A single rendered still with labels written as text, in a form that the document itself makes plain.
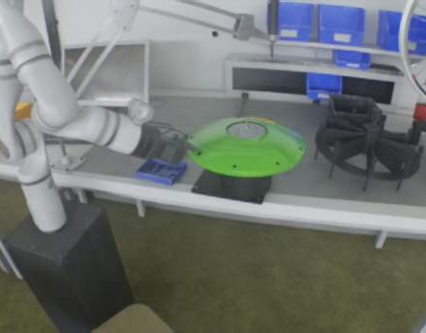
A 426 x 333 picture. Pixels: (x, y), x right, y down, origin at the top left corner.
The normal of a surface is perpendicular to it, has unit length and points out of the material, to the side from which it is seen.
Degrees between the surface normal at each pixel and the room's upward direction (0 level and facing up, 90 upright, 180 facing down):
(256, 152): 17
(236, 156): 23
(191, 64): 90
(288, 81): 90
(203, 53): 90
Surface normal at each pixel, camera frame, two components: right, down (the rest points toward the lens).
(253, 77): -0.25, 0.51
